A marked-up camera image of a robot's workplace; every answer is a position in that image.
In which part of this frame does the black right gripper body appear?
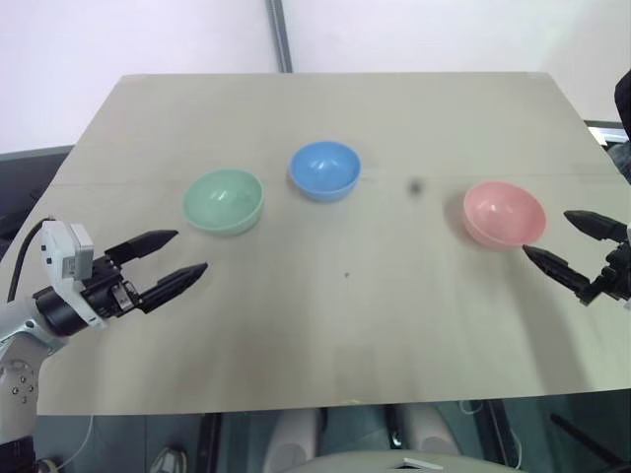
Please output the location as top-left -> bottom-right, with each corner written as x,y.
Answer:
593,241 -> 631,301

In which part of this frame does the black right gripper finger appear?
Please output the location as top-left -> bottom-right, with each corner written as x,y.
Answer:
563,209 -> 629,243
522,244 -> 600,307

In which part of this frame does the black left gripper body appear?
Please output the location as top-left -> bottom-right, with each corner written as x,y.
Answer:
79,253 -> 147,320

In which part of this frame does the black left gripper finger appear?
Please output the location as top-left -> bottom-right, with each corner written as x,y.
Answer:
135,262 -> 209,314
104,229 -> 179,270

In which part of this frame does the pink plastic bowl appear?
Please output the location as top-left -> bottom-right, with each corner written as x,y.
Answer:
461,180 -> 548,248

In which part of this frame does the green plastic bowl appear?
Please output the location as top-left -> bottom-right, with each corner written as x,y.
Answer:
181,168 -> 266,237

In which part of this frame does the white box at edge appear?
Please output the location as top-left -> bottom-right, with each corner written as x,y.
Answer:
586,119 -> 628,147

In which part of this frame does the dark person at edge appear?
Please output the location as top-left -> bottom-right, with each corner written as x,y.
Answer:
613,69 -> 631,144

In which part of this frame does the blue plastic bowl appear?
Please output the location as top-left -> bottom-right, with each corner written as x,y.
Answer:
288,140 -> 363,203

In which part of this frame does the grey rounded robot leg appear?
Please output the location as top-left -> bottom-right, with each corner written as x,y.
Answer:
396,402 -> 467,453
261,406 -> 322,473

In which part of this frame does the grey metal pole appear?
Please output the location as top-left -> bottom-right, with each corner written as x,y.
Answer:
264,0 -> 294,74

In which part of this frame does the grey robot torso top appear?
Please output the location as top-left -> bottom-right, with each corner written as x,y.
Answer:
289,448 -> 494,473

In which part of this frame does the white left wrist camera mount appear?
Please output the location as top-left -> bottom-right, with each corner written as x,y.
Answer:
32,220 -> 106,330

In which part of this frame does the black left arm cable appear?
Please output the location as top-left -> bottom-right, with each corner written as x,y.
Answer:
6,215 -> 56,303

